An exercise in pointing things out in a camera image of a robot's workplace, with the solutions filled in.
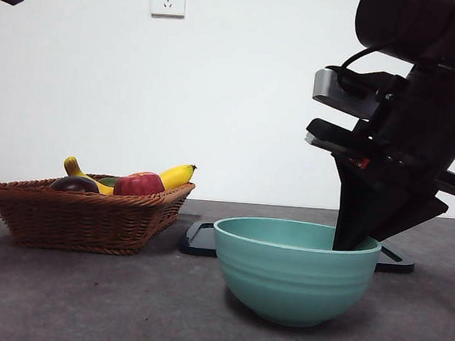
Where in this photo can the teal bowl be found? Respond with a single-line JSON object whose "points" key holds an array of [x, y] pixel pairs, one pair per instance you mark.
{"points": [[293, 284]]}

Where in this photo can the dark rectangular tray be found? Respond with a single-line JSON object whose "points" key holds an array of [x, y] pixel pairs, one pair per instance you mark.
{"points": [[197, 242]]}

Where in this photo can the dark red plum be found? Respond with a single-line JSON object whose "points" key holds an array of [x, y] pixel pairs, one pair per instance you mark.
{"points": [[74, 185]]}

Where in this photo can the yellow banana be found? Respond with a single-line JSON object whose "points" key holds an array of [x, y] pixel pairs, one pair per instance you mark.
{"points": [[174, 175]]}

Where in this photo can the green avocado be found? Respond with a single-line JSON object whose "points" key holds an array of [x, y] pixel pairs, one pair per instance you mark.
{"points": [[109, 180]]}

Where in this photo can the red apple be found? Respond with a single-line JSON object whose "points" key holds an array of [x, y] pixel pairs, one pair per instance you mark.
{"points": [[138, 184]]}

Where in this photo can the brown wicker basket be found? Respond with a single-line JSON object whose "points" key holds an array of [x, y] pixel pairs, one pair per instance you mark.
{"points": [[75, 222]]}

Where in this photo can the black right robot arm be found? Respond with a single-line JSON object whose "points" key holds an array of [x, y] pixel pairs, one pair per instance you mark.
{"points": [[402, 22]]}

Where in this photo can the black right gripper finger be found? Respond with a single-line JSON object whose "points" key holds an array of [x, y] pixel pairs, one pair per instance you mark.
{"points": [[419, 217], [361, 211]]}

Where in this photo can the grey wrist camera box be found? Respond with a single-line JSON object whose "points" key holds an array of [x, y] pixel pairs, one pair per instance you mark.
{"points": [[342, 94]]}

